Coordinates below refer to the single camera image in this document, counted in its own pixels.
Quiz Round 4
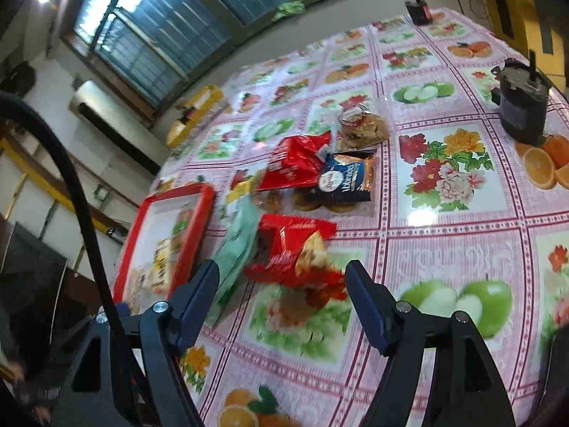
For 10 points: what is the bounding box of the clear cookie packet red label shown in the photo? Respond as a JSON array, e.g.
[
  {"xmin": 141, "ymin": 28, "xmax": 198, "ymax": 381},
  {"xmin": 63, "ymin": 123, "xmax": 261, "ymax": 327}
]
[{"xmin": 335, "ymin": 104, "xmax": 391, "ymax": 152}]

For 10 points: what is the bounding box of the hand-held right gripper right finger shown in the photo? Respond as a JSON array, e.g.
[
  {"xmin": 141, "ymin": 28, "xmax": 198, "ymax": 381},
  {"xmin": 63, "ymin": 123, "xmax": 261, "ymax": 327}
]
[{"xmin": 345, "ymin": 259, "xmax": 516, "ymax": 427}]

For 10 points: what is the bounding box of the black cable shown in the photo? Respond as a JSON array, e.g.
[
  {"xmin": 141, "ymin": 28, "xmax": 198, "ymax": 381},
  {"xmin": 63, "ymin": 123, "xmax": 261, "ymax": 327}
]
[{"xmin": 0, "ymin": 91, "xmax": 152, "ymax": 427}]

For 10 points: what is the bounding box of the yellow plastic container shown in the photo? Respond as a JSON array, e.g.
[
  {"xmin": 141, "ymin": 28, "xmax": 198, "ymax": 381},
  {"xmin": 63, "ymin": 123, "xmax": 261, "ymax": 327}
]
[{"xmin": 165, "ymin": 84, "xmax": 225, "ymax": 147}]

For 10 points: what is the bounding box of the green snack packet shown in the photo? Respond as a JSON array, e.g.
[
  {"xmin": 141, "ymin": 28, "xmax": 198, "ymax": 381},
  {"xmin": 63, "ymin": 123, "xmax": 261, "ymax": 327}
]
[{"xmin": 209, "ymin": 196, "xmax": 263, "ymax": 327}]

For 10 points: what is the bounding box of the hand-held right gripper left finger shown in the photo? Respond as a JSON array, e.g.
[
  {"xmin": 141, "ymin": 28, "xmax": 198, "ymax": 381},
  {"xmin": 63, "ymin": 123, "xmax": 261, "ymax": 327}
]
[{"xmin": 49, "ymin": 259, "xmax": 221, "ymax": 427}]

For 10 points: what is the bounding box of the fruit print tablecloth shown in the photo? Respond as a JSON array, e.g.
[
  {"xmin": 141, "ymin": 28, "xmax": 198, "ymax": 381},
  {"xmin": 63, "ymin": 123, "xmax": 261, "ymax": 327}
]
[{"xmin": 147, "ymin": 6, "xmax": 569, "ymax": 427}]

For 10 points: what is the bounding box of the yellow white snack packet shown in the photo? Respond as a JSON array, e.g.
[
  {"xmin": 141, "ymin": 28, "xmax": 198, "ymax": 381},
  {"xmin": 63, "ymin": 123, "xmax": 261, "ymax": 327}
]
[{"xmin": 133, "ymin": 236, "xmax": 179, "ymax": 294}]

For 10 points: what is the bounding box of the window with blue blinds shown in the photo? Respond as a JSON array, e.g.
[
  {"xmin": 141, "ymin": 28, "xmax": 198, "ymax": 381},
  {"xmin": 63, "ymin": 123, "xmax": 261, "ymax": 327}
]
[{"xmin": 62, "ymin": 0, "xmax": 427, "ymax": 121}]

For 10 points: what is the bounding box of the dark blue snack packet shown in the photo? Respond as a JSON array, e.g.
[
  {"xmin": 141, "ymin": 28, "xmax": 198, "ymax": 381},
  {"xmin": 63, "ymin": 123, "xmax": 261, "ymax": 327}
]
[{"xmin": 318, "ymin": 151, "xmax": 376, "ymax": 203}]

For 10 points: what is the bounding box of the red snack packet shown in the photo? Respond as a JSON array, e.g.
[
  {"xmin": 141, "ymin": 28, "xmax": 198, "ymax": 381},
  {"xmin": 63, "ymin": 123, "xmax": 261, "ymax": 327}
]
[
  {"xmin": 244, "ymin": 213, "xmax": 350, "ymax": 307},
  {"xmin": 255, "ymin": 130, "xmax": 334, "ymax": 193}
]

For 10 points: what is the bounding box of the red plastic tray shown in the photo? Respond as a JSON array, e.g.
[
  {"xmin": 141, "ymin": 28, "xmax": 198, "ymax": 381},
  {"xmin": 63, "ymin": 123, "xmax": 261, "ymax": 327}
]
[{"xmin": 112, "ymin": 182, "xmax": 217, "ymax": 316}]

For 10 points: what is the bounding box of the green cloth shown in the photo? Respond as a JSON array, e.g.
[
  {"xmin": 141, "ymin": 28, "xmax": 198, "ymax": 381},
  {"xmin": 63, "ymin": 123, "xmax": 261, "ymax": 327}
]
[{"xmin": 271, "ymin": 1, "xmax": 307, "ymax": 22}]

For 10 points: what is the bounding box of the white air conditioner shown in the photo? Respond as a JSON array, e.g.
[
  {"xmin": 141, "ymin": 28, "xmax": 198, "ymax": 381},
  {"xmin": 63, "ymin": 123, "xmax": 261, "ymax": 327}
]
[{"xmin": 68, "ymin": 79, "xmax": 167, "ymax": 167}]

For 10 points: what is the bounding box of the clear packet of cookies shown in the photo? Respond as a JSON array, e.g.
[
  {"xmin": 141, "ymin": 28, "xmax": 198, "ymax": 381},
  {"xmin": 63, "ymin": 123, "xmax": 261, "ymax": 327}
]
[{"xmin": 253, "ymin": 187, "xmax": 356, "ymax": 214}]

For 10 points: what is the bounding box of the small dark box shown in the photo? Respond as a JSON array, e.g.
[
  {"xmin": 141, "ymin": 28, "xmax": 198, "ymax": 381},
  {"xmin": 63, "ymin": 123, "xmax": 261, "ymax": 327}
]
[{"xmin": 404, "ymin": 0, "xmax": 434, "ymax": 26}]

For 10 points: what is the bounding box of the dark television screen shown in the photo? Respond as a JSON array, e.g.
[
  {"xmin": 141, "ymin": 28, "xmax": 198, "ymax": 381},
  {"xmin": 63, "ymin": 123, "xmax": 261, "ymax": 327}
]
[{"xmin": 0, "ymin": 220, "xmax": 72, "ymax": 365}]

